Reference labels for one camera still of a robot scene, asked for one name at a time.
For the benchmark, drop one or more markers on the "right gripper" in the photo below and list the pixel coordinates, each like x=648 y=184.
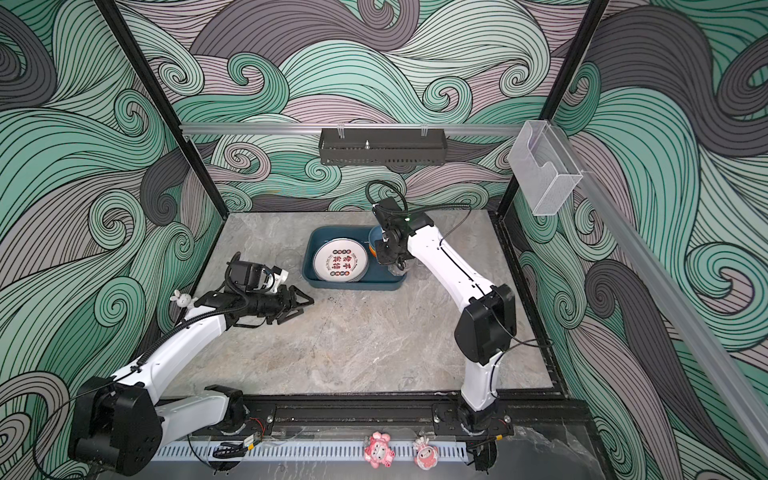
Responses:
x=383 y=257

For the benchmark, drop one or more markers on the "clear glass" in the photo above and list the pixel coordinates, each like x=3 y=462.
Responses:
x=399 y=269
x=290 y=260

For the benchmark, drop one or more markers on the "pink white doll toy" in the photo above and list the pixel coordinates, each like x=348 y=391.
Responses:
x=426 y=456

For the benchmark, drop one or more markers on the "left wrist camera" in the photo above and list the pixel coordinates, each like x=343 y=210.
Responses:
x=274 y=278

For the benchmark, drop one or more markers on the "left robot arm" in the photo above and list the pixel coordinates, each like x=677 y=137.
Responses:
x=119 y=423

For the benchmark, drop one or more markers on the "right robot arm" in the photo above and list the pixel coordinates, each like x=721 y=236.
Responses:
x=487 y=322

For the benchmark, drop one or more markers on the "aluminium rail back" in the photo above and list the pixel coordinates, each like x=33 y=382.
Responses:
x=275 y=128

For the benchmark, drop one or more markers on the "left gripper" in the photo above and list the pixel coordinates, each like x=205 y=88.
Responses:
x=292 y=299

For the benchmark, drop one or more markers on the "white slotted cable duct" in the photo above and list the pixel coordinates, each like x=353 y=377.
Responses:
x=296 y=451

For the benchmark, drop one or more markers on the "aluminium rail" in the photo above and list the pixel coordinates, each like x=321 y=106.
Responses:
x=275 y=128
x=604 y=183

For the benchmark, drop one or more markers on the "teal plastic bin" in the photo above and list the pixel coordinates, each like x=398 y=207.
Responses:
x=377 y=277

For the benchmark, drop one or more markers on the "clear acrylic wall holder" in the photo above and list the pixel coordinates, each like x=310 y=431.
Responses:
x=544 y=163

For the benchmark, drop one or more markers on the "aluminium rail right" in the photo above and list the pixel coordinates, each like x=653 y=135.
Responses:
x=604 y=183

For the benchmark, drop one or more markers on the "white rabbit figurine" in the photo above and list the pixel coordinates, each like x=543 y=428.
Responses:
x=184 y=301

